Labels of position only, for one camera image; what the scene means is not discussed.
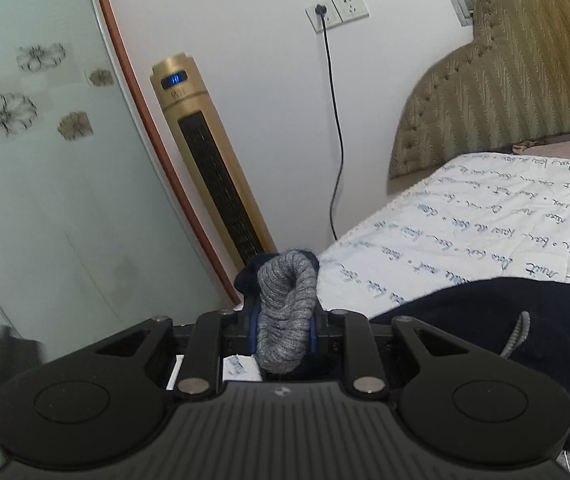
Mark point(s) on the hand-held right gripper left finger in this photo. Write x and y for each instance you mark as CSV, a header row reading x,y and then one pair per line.
x,y
253,330

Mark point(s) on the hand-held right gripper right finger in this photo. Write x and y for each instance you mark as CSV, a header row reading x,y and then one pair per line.
x,y
313,335

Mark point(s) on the navy and grey knit sweater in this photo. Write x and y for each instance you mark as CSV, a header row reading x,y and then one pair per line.
x,y
285,310

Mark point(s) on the gold tower heater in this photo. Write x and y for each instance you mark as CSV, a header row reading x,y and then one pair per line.
x,y
205,160

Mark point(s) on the white printed quilt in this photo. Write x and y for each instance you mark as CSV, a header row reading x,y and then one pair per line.
x,y
465,220

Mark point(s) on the frosted glass door with flowers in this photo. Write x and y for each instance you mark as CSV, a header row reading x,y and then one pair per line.
x,y
65,210

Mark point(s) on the small tan object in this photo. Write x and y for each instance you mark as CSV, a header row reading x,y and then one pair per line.
x,y
525,146

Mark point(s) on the brown bed mat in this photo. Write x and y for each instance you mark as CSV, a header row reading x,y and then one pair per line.
x,y
565,152

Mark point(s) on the olive padded headboard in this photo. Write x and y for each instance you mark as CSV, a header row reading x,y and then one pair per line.
x,y
515,75

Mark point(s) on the white wall socket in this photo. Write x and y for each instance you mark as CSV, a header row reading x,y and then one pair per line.
x,y
329,16
351,5

